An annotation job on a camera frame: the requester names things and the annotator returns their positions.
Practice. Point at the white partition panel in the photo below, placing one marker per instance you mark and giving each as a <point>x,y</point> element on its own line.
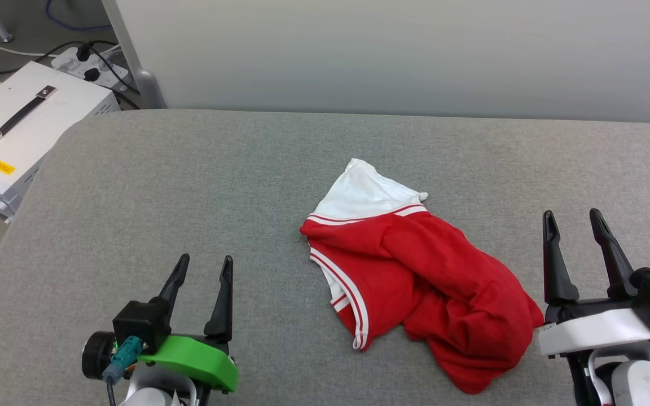
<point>387,56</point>

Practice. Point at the white metal equipment box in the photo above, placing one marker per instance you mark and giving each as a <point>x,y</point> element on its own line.
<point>48,113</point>

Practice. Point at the red and white garment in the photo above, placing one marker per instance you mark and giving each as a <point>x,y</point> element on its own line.
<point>426,282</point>

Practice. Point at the white power strip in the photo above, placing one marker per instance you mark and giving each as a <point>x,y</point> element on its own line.
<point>71,65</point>

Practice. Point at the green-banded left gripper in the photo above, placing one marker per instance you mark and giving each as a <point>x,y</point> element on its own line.
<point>189,355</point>

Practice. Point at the black power plug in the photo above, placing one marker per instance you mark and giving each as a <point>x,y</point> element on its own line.
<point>92,74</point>
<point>83,53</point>

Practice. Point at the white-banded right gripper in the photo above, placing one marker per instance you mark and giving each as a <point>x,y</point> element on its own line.
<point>596,332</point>

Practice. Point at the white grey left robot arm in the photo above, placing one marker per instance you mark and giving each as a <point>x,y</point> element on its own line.
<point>150,395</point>

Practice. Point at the grey metal partition post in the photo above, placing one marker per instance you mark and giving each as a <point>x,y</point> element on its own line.
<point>133,62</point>

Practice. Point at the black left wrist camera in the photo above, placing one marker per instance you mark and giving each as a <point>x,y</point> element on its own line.
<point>139,324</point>

